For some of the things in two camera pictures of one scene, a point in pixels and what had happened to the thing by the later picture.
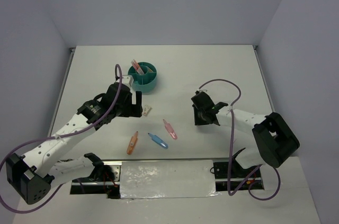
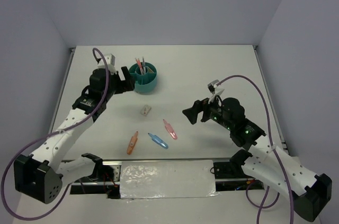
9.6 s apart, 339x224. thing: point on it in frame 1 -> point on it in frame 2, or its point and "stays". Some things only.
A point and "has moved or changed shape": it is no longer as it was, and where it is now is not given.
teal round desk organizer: x=145 y=82 stays
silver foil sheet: x=170 y=179 stays
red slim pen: x=134 y=65 has moved or changed shape
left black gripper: x=133 y=110 -> x=125 y=85
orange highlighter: x=132 y=142 stays
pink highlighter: x=170 y=130 stays
